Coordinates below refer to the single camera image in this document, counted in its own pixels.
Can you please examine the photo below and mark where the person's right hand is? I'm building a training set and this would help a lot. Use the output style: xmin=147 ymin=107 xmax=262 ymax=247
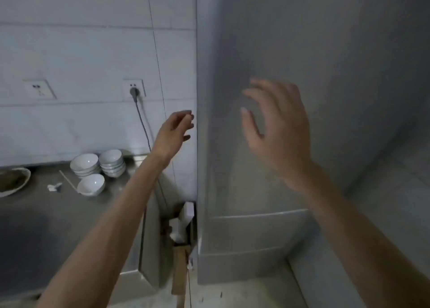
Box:
xmin=240 ymin=79 xmax=314 ymax=185

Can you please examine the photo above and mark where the person's left hand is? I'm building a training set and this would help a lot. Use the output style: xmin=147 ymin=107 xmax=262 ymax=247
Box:
xmin=151 ymin=110 xmax=195 ymax=167

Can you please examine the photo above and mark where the person's right forearm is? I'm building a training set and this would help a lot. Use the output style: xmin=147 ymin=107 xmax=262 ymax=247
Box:
xmin=282 ymin=160 xmax=430 ymax=308

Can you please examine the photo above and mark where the person's left forearm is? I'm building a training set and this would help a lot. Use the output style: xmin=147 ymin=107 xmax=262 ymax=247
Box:
xmin=35 ymin=151 xmax=169 ymax=308

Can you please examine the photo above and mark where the grey refrigerator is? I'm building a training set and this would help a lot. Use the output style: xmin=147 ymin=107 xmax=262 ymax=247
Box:
xmin=196 ymin=0 xmax=430 ymax=285

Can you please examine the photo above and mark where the stack of white bowls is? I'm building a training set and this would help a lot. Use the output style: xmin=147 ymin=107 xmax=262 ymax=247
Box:
xmin=98 ymin=149 xmax=127 ymax=179
xmin=69 ymin=153 xmax=101 ymax=179

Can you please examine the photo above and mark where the white ceramic bowl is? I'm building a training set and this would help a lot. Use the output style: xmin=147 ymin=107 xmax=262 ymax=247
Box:
xmin=77 ymin=174 xmax=105 ymax=197

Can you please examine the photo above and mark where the wooden chopstick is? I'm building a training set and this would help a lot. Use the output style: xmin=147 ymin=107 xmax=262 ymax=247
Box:
xmin=59 ymin=170 xmax=80 ymax=193

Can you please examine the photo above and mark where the wooden board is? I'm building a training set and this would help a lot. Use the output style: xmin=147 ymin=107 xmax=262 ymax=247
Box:
xmin=171 ymin=245 xmax=191 ymax=297

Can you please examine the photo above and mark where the stainless steel counter cabinet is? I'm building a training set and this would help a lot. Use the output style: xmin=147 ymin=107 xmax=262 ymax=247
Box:
xmin=0 ymin=153 xmax=176 ymax=308

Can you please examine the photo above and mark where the shallow dish with brown residue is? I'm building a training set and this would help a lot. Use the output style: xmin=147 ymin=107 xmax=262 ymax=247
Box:
xmin=0 ymin=167 xmax=32 ymax=198

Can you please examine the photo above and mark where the grey power cable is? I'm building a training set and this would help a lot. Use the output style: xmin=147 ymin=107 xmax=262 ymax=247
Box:
xmin=134 ymin=97 xmax=154 ymax=154

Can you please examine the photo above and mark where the white wall socket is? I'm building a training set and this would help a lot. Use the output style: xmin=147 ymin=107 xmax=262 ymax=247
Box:
xmin=23 ymin=79 xmax=56 ymax=100
xmin=122 ymin=79 xmax=146 ymax=100

